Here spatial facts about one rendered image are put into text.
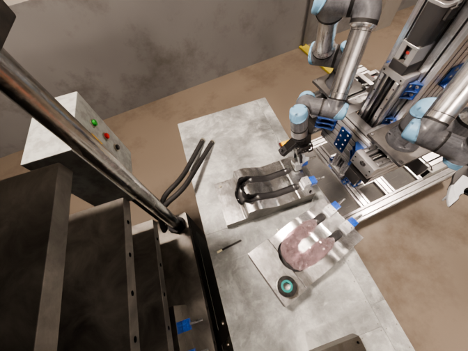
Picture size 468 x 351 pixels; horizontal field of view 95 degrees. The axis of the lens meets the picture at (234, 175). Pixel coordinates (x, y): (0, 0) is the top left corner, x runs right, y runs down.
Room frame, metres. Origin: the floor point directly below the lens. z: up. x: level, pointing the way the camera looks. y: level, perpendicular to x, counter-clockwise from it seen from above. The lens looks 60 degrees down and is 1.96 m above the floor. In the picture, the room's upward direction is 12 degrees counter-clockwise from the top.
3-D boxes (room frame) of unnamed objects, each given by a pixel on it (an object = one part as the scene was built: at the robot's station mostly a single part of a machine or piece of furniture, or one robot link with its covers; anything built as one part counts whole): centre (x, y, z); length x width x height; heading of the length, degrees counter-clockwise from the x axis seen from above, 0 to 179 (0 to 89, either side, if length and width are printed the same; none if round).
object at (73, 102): (0.63, 0.58, 0.74); 0.30 x 0.22 x 1.47; 8
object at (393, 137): (0.54, -0.86, 1.09); 0.15 x 0.15 x 0.10
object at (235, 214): (0.51, -0.14, 0.87); 0.50 x 0.26 x 0.14; 98
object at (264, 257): (0.17, -0.27, 0.86); 0.50 x 0.26 x 0.11; 115
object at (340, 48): (1.03, -0.73, 1.20); 0.13 x 0.12 x 0.14; 57
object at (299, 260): (0.18, -0.27, 0.90); 0.26 x 0.18 x 0.08; 115
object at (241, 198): (0.50, -0.16, 0.92); 0.35 x 0.16 x 0.09; 98
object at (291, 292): (0.02, -0.12, 0.93); 0.08 x 0.08 x 0.04
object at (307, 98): (0.71, -0.40, 1.23); 0.11 x 0.11 x 0.08; 57
